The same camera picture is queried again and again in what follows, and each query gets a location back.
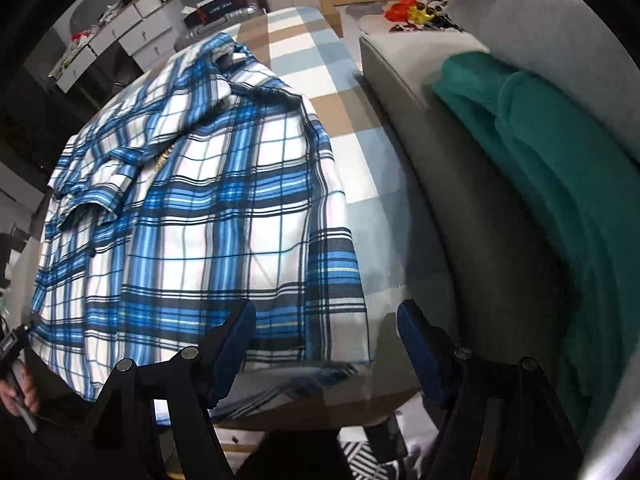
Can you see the round floor mat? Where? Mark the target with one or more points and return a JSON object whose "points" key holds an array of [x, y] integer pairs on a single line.
{"points": [[367, 12]]}

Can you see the grey sofa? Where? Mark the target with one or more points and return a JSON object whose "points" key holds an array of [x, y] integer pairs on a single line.
{"points": [[475, 210]]}

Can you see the white drawer desk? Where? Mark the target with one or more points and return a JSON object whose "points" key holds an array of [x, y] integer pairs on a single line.
{"points": [[145, 35]]}

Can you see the desk clutter pile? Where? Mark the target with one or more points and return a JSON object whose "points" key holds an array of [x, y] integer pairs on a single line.
{"points": [[85, 40]]}

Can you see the person's dark clothing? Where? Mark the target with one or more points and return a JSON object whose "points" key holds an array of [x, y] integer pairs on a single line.
{"points": [[60, 435]]}

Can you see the black red striped shoe box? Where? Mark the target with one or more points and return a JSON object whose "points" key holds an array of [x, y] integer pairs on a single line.
{"points": [[220, 2]]}

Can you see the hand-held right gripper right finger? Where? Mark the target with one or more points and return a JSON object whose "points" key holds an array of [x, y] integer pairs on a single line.
{"points": [[425, 355]]}

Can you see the silver suitcase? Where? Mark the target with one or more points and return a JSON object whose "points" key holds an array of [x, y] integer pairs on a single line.
{"points": [[220, 25]]}

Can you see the blue white plaid shirt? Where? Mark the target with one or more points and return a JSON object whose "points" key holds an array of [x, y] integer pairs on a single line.
{"points": [[200, 210]]}

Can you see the pile of shoes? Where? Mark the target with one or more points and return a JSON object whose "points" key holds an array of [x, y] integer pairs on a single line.
{"points": [[445, 15]]}

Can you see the person's left hand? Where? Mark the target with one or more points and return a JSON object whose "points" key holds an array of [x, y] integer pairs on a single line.
{"points": [[29, 390]]}

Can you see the teal cloth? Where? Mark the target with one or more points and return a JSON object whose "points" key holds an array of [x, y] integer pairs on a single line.
{"points": [[575, 185]]}

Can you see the red plastic bag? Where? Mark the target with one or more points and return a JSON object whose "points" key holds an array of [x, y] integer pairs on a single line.
{"points": [[400, 9]]}

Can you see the black white patterned rug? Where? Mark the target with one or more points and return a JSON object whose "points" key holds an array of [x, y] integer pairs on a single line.
{"points": [[355, 462]]}

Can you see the grey rounded chair back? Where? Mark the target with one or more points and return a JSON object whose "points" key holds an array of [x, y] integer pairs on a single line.
{"points": [[92, 10]]}

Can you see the checkered blanket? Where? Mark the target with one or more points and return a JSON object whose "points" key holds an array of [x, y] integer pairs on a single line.
{"points": [[350, 160]]}

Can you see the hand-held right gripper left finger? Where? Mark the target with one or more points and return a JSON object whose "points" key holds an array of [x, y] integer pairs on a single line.
{"points": [[235, 350]]}

